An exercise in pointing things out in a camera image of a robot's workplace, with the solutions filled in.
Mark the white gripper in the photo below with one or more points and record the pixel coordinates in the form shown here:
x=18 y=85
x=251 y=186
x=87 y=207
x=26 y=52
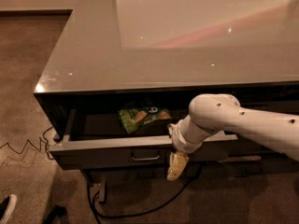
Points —
x=181 y=141

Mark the drawer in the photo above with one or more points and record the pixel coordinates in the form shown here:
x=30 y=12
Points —
x=98 y=141
x=291 y=107

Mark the green snack bag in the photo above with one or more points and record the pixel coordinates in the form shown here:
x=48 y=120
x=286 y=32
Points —
x=132 y=118

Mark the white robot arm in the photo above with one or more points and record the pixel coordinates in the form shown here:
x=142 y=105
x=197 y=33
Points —
x=209 y=114

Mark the black and white shoe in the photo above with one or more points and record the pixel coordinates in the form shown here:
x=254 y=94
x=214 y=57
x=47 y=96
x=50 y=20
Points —
x=7 y=207

